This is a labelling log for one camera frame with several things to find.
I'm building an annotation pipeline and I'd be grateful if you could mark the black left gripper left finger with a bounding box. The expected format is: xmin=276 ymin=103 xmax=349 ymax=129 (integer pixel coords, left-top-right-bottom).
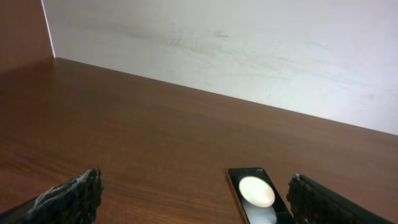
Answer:
xmin=1 ymin=168 xmax=103 ymax=224

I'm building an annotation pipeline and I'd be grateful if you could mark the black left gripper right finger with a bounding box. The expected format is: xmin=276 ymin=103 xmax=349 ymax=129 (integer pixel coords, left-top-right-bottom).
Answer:
xmin=287 ymin=174 xmax=392 ymax=224

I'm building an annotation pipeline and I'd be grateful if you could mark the black Galaxy smartphone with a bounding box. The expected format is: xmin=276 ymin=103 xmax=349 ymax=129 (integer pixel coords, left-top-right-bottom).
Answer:
xmin=228 ymin=167 xmax=295 ymax=224

